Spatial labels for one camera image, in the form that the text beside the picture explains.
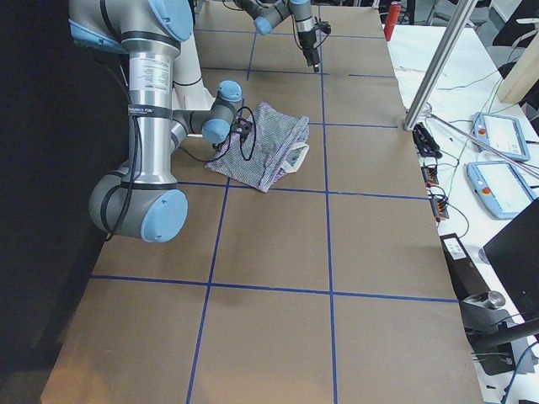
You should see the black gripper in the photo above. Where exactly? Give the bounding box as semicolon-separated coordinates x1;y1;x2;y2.
297;29;320;73

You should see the blue white striped polo shirt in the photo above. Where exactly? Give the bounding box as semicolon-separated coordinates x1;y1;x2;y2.
205;101;310;193

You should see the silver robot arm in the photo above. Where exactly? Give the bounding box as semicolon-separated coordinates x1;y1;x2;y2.
233;0;320;72
69;1;243;242

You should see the red bottle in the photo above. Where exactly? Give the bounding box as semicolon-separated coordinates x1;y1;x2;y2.
383;1;402;42

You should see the orange black connector module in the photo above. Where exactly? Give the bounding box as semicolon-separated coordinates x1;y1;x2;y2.
420;165;449;223

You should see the far teach pendant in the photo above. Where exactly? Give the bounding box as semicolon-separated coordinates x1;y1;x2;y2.
472;113;531;162

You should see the teach pendant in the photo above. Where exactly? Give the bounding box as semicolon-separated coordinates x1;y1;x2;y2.
466;161;536;220
472;113;531;162

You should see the wooden beam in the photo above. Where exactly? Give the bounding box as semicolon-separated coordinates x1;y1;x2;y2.
498;35;539;104

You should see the near teach pendant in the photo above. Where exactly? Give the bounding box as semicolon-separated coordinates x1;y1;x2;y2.
466;161;536;220

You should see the black box with label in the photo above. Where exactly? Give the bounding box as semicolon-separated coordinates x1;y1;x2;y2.
440;233;489;300

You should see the black monitor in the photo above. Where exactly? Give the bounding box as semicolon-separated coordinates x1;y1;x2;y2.
483;199;539;320

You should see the metal cylinder clamp stand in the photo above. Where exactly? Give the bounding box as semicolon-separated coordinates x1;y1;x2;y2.
459;291;538;375

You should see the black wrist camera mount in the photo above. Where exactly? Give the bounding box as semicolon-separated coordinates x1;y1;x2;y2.
315;18;332;35
231;118;253;139

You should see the aluminium frame post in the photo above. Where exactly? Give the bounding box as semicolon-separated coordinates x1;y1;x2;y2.
403;0;477;131

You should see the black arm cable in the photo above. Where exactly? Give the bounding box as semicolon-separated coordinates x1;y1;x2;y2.
104;106;258;242

